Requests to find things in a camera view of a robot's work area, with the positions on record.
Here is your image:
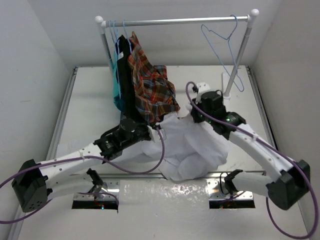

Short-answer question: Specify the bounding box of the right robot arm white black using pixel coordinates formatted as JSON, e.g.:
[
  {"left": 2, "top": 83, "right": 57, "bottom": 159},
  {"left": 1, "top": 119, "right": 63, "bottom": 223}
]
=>
[{"left": 191, "top": 87, "right": 311, "bottom": 210}]

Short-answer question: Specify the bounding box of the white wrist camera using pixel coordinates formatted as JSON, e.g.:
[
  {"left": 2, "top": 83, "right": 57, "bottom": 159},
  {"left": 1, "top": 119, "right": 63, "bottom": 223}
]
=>
[
  {"left": 192, "top": 82, "right": 211, "bottom": 104},
  {"left": 147, "top": 125, "right": 167, "bottom": 143}
]

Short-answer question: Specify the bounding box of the blue hanger with black garment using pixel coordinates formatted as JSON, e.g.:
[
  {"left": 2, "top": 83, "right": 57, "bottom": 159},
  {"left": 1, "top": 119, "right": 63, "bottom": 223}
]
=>
[{"left": 112, "top": 20, "right": 119, "bottom": 48}]

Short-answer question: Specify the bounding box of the teal garment on hanger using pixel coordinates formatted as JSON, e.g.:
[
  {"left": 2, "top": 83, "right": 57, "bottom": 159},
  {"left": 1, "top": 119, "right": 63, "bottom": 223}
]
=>
[{"left": 112, "top": 46, "right": 125, "bottom": 112}]

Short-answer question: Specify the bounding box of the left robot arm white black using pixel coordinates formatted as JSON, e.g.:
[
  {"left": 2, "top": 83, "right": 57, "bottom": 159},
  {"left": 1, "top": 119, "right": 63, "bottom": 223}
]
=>
[{"left": 11, "top": 118, "right": 159, "bottom": 213}]

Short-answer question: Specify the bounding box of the clothes rack metal white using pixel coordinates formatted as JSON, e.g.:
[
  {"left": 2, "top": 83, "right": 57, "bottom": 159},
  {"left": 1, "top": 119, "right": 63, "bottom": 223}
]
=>
[{"left": 94, "top": 9, "right": 260, "bottom": 100}]

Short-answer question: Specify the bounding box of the black garment on hanger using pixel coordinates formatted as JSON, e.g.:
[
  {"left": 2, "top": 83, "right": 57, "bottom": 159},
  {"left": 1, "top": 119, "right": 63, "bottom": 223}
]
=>
[{"left": 117, "top": 35, "right": 144, "bottom": 123}]

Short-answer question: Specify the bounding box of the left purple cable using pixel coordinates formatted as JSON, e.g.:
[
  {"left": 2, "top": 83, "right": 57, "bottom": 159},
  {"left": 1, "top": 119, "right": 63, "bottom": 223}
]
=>
[{"left": 0, "top": 126, "right": 166, "bottom": 224}]

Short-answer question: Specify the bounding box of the white shirt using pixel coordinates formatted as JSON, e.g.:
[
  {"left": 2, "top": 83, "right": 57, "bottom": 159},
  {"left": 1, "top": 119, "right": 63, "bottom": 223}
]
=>
[{"left": 113, "top": 113, "right": 229, "bottom": 182}]

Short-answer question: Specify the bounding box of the metal mounting rail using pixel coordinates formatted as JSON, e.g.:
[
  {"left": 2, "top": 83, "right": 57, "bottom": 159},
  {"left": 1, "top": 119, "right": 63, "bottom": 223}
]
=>
[{"left": 74, "top": 172, "right": 254, "bottom": 204}]

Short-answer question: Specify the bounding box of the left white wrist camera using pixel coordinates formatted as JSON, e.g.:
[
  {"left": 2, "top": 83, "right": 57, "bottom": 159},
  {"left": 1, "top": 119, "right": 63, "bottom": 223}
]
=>
[{"left": 147, "top": 125, "right": 167, "bottom": 143}]

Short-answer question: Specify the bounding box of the blue hanger with teal garment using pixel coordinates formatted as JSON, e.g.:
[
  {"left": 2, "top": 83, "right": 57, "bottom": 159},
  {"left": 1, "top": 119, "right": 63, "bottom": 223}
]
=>
[{"left": 108, "top": 20, "right": 116, "bottom": 45}]

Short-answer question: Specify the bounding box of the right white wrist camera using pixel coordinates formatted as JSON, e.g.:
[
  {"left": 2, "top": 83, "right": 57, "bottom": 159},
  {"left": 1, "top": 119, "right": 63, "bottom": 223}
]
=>
[{"left": 192, "top": 82, "right": 211, "bottom": 104}]

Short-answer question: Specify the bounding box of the plaid shirt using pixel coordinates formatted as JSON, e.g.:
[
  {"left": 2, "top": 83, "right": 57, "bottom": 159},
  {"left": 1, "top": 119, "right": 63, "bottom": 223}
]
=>
[{"left": 127, "top": 32, "right": 180, "bottom": 124}]

